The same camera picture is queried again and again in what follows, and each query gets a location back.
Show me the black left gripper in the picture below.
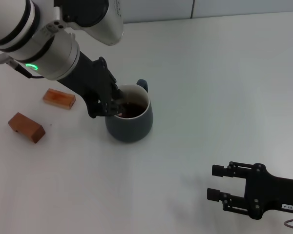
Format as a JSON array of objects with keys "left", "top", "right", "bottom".
[{"left": 57, "top": 51, "right": 124, "bottom": 119}]

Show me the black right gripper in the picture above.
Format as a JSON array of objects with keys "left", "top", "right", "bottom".
[{"left": 207, "top": 161, "right": 293, "bottom": 219}]

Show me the grey ceramic cup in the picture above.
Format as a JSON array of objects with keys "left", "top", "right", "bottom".
[{"left": 105, "top": 78, "right": 153, "bottom": 143}]

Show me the wooden spoon rest with recess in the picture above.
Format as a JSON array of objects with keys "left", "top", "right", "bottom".
[{"left": 42, "top": 88, "right": 76, "bottom": 111}]

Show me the dark coffee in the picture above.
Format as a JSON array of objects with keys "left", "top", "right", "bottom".
[{"left": 121, "top": 102, "right": 147, "bottom": 119}]

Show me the solid wooden block rest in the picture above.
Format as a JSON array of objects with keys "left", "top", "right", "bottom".
[{"left": 7, "top": 112, "right": 46, "bottom": 144}]

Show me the right wrist cable with plug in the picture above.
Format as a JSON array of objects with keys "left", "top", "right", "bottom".
[{"left": 282, "top": 207, "right": 293, "bottom": 231}]

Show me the wrist cable with plug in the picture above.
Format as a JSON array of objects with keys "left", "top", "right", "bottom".
[
  {"left": 0, "top": 54, "right": 43, "bottom": 80},
  {"left": 282, "top": 207, "right": 293, "bottom": 231}
]

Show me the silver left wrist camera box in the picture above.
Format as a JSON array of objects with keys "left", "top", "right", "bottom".
[{"left": 53, "top": 0, "right": 125, "bottom": 46}]

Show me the left wrist cable with plug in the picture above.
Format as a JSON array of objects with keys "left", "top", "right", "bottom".
[{"left": 0, "top": 54, "right": 43, "bottom": 80}]

